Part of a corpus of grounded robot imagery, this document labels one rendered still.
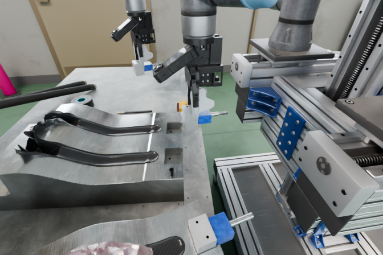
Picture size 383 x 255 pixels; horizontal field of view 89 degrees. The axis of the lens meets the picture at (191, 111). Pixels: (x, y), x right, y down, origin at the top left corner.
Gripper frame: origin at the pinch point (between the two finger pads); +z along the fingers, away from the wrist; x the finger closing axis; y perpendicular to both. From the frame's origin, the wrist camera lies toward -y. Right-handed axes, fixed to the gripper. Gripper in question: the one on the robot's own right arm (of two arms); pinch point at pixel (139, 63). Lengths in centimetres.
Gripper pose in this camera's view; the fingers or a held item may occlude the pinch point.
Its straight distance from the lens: 89.0
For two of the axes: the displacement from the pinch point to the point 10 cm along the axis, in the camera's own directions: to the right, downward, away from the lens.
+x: -4.7, -5.0, 7.2
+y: 8.8, -2.7, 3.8
